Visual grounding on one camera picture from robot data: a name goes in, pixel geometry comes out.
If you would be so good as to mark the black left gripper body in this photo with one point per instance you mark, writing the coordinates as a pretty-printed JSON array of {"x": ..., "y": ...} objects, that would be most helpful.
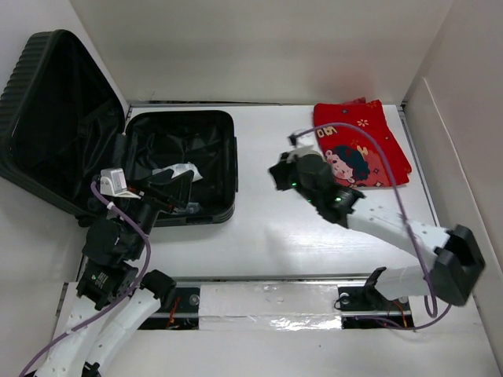
[{"x": 148, "y": 214}]

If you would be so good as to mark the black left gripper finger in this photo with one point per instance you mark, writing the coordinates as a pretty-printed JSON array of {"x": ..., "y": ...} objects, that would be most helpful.
[
  {"x": 162, "y": 182},
  {"x": 183, "y": 184}
]

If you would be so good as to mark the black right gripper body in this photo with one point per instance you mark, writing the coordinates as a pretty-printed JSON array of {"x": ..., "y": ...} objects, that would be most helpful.
[{"x": 288, "y": 177}]

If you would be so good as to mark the cotton pads plastic pouch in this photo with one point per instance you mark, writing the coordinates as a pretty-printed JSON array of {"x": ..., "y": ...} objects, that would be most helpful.
[{"x": 181, "y": 168}]

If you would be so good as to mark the red cartoon towel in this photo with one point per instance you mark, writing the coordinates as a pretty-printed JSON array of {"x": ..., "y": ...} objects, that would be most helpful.
[{"x": 353, "y": 157}]

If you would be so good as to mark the black hard-shell suitcase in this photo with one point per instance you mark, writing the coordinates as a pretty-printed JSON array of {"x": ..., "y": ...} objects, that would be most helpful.
[{"x": 62, "y": 124}]

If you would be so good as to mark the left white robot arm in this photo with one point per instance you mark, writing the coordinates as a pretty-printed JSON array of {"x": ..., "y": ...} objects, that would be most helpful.
[{"x": 117, "y": 291}]

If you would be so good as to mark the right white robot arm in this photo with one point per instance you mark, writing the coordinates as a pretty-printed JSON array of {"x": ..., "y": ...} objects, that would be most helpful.
[{"x": 450, "y": 262}]

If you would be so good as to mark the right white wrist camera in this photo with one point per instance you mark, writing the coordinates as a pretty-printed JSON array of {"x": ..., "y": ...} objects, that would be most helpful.
[{"x": 301, "y": 151}]

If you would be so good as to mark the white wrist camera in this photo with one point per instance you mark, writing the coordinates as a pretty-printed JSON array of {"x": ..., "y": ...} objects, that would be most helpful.
[
  {"x": 113, "y": 183},
  {"x": 301, "y": 151}
]

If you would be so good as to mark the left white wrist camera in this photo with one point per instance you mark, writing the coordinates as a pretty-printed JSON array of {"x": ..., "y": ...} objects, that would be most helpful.
[{"x": 113, "y": 183}]

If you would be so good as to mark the silver mounting rail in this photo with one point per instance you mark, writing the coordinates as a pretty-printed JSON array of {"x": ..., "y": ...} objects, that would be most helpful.
[{"x": 278, "y": 305}]

